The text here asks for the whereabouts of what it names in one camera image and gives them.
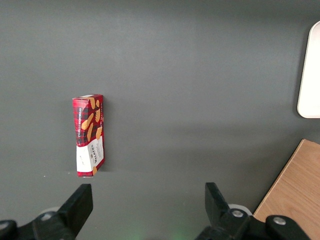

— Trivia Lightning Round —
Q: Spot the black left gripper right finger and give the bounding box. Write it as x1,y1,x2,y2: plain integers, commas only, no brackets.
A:
194,182,311,240

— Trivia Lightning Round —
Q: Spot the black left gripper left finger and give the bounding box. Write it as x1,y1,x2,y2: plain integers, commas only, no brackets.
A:
0,183,94,240

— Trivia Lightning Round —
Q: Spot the wooden drawer cabinet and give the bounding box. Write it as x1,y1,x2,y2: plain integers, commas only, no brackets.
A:
252,138,320,240

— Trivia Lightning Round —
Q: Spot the red tartan shortbread box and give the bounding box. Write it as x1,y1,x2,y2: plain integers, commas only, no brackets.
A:
72,93,106,178

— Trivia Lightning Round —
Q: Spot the beige plastic tray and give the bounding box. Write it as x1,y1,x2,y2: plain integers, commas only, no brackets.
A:
296,20,320,119

